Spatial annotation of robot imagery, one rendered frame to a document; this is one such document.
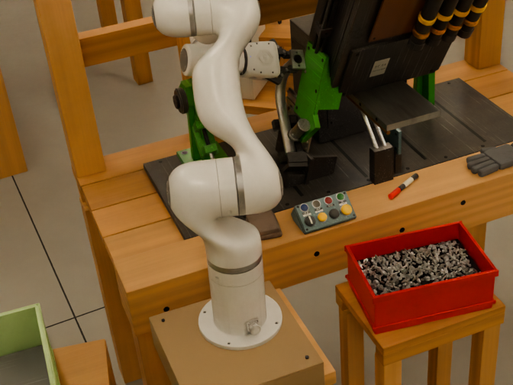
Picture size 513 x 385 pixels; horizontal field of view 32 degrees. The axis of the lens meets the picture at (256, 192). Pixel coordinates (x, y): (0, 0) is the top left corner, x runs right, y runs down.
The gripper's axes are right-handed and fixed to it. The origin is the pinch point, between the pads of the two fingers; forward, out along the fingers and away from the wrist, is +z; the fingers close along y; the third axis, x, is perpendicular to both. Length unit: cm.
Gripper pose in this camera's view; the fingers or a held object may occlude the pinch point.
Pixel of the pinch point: (291, 62)
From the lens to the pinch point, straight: 246.7
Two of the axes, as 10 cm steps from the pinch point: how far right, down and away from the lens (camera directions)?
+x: -3.9, 2.4, 8.9
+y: -1.3, -9.7, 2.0
